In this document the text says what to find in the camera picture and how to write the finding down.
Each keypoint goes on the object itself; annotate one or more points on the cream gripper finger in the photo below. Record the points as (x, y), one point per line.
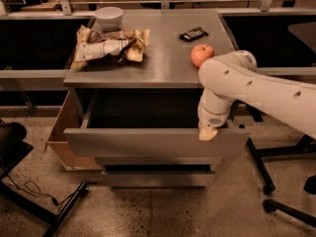
(207, 133)

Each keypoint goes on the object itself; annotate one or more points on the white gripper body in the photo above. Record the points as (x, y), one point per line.
(210, 119)

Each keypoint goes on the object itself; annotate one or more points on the grey top drawer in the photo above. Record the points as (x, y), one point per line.
(149, 123)

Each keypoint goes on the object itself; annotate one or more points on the grey drawer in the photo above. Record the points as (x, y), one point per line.
(149, 123)
(128, 180)
(156, 161)

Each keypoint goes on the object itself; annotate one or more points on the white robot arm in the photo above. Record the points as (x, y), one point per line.
(232, 76)

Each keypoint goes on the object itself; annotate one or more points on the grey drawer cabinet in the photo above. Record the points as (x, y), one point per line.
(166, 64)

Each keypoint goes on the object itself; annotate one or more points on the grey middle drawer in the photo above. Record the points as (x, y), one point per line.
(156, 161)

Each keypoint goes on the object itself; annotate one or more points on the grey bottom drawer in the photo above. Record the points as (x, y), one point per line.
(128, 180)

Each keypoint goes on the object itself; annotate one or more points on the red apple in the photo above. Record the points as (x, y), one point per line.
(200, 53)

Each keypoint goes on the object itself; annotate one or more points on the black snack bar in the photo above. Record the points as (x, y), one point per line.
(193, 34)

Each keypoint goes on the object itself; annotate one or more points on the black chair wheel leg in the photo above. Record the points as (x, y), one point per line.
(271, 205)

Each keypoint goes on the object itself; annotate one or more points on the black stand base right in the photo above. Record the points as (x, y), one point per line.
(304, 145)

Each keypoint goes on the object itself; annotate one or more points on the crumpled chip bag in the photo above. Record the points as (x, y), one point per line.
(117, 46)

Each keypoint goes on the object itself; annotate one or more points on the brown cardboard box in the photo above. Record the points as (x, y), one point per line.
(68, 118)

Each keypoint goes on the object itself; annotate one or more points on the white bowl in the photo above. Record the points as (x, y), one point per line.
(109, 17)

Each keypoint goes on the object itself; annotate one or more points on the black stand leg left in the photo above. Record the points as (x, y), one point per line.
(53, 219)

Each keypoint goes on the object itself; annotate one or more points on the black bag on left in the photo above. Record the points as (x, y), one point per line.
(13, 148)

